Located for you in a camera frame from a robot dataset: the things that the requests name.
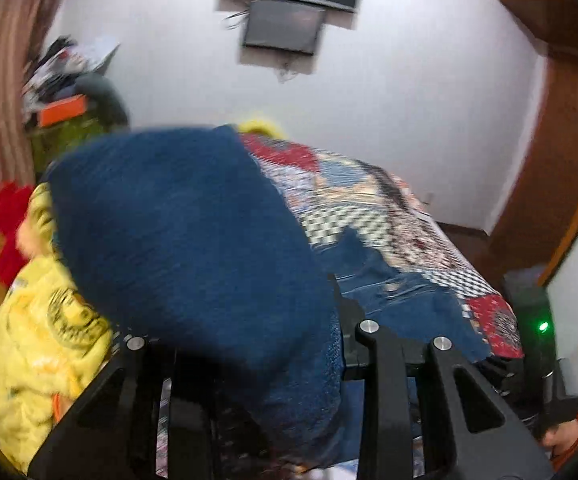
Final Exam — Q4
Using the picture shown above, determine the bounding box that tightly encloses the blue denim jacket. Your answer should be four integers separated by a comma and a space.
46, 123, 493, 470

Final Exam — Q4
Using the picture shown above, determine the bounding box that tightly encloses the orange sleeved right forearm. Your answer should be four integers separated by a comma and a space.
539, 413, 578, 471

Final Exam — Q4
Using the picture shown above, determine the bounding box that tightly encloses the yellow printed garment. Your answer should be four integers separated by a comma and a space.
0, 182, 112, 471

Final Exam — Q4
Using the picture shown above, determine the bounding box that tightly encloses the brown wooden door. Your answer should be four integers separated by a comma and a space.
478, 54, 578, 286

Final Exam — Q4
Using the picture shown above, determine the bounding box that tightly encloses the red plush item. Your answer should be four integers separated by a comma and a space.
0, 181, 33, 288

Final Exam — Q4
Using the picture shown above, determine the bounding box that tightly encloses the patchwork patterned bedspread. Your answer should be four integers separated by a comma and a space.
108, 131, 526, 480

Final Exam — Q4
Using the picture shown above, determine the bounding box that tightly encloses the green patterned cloth pile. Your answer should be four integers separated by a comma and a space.
24, 113, 123, 181

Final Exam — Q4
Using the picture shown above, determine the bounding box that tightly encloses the orange box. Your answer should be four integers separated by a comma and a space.
36, 94, 88, 128

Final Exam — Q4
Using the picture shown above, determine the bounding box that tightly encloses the dark grey plush item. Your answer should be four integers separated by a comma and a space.
74, 73, 130, 127

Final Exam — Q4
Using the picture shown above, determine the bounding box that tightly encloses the yellow curved headrest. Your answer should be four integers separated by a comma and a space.
237, 119, 287, 140

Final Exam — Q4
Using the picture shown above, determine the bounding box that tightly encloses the small black wall monitor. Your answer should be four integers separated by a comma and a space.
242, 0, 326, 55

